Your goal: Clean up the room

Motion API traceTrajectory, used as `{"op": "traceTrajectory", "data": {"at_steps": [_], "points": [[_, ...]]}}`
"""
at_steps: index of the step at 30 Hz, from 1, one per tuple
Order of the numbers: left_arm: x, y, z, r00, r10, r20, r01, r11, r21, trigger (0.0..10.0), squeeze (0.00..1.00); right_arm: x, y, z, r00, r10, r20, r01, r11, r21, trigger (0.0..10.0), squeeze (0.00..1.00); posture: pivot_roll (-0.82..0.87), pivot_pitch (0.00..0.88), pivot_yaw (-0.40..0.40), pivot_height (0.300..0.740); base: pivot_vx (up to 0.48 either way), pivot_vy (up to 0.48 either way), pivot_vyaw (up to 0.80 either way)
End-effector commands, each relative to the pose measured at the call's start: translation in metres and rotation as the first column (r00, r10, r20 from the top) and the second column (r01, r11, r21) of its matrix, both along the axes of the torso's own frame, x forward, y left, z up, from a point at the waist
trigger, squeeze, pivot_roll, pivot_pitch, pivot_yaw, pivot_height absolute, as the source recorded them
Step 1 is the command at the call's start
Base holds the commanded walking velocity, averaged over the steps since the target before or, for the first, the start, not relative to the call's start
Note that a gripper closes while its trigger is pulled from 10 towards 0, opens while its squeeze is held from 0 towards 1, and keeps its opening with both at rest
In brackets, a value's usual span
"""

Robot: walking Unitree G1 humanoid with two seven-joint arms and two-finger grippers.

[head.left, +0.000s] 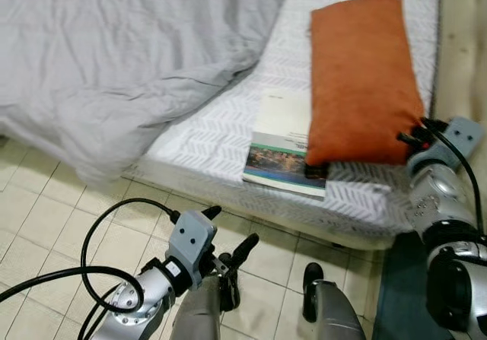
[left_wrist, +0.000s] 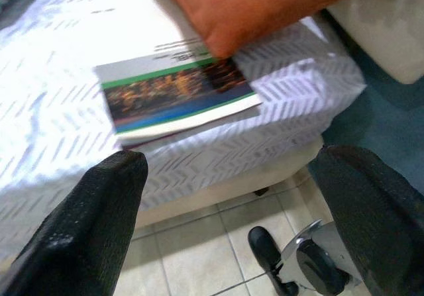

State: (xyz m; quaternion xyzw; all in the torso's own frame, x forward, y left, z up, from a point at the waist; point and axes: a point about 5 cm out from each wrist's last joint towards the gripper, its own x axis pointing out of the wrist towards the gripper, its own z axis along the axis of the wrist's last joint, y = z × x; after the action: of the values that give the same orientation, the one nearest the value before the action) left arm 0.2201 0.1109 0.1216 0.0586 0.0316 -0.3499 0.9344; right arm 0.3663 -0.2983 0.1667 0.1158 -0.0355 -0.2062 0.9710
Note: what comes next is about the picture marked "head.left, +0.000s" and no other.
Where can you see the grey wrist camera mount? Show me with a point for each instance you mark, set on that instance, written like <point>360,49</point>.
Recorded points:
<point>460,136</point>
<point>190,241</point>

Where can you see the beige upholstered headboard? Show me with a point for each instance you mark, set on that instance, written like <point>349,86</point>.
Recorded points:
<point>460,51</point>

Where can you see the white softcover book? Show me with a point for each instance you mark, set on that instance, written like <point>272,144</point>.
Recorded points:
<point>281,127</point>

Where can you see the grey robot right leg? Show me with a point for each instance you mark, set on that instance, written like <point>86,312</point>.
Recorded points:
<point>335,317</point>

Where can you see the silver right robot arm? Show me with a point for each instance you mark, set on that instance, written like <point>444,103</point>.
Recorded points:
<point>456,264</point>

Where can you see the grey duvet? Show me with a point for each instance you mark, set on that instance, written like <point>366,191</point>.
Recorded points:
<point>114,51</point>

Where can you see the grey robot left leg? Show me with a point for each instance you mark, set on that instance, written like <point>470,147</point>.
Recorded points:
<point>198,317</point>

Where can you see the grey robot leg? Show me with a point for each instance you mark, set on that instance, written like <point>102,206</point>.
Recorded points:
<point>198,317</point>
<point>335,317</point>

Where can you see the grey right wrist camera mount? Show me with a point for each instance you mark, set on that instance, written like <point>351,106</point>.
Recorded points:
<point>460,136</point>

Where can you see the mattress with white chevron sheet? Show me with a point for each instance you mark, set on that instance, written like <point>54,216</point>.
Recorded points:
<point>251,127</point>

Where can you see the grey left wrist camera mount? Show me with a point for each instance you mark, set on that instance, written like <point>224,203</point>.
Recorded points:
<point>190,241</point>

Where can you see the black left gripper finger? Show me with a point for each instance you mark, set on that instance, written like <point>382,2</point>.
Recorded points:
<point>245,250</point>
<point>211,212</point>

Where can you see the beige bed base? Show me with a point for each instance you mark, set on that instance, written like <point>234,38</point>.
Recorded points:
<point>289,218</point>

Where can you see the orange pillow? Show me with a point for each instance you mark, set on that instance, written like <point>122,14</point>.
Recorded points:
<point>361,81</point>

